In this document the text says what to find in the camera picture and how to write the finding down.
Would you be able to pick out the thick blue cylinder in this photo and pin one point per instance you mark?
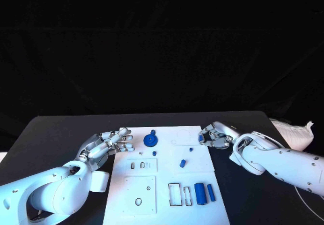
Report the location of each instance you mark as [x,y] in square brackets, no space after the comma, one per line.
[200,193]

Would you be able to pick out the blue gear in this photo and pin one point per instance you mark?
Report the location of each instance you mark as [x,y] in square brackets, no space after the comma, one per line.
[150,139]

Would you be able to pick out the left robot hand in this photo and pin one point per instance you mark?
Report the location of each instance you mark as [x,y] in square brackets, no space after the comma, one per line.
[101,149]

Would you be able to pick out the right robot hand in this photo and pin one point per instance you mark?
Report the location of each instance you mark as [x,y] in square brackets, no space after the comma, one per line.
[219,135]

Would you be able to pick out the blue block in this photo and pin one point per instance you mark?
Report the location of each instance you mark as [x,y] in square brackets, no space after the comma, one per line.
[200,138]

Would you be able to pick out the blue plug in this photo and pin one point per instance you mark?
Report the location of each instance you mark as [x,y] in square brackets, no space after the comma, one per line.
[182,163]

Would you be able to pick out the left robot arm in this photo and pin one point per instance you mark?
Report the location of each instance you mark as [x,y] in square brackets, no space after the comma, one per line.
[51,189]

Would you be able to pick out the white task board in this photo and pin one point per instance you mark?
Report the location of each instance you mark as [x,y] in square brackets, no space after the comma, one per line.
[164,175]

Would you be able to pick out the white crumpled bag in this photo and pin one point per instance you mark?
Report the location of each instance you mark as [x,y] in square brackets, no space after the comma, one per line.
[294,135]

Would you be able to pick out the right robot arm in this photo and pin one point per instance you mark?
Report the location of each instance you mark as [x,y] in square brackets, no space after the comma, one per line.
[278,158]

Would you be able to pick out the thin blue cylinder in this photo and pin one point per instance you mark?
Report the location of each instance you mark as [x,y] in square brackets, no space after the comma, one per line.
[211,192]

